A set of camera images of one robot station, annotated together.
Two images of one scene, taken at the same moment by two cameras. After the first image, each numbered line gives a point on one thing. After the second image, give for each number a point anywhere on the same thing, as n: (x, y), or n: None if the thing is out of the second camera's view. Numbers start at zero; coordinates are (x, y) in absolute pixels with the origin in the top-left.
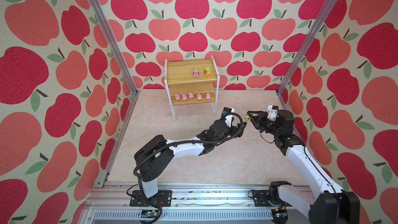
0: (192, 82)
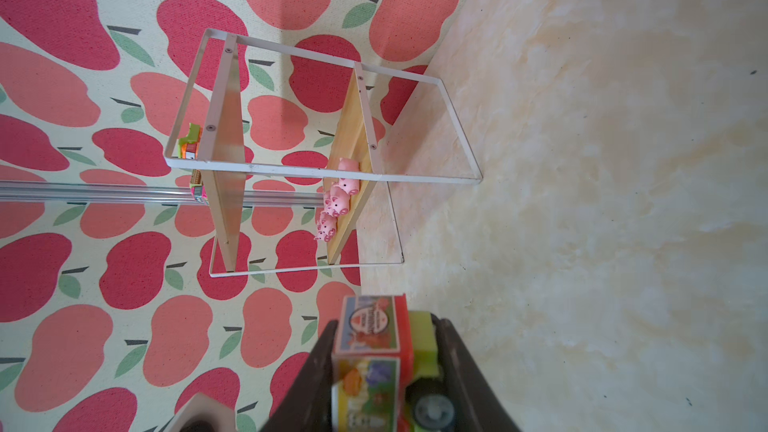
0: (296, 148)
